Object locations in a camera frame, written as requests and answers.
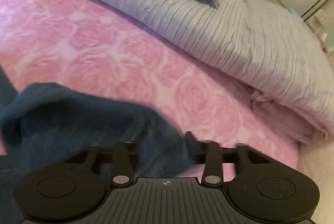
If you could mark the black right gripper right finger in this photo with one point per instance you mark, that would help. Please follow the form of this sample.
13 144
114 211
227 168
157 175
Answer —
213 156

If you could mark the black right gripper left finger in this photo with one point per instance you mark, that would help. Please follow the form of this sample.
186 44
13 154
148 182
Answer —
119 161

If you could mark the dark blue denim jeans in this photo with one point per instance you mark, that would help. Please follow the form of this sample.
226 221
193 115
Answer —
47 122

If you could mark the white quilted mattress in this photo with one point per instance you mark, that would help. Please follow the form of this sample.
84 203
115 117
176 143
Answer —
316 161

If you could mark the pink rose pattern blanket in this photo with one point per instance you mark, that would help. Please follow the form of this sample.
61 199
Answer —
91 48

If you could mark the lilac striped folded duvet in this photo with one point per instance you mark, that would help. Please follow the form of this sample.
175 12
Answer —
258 43

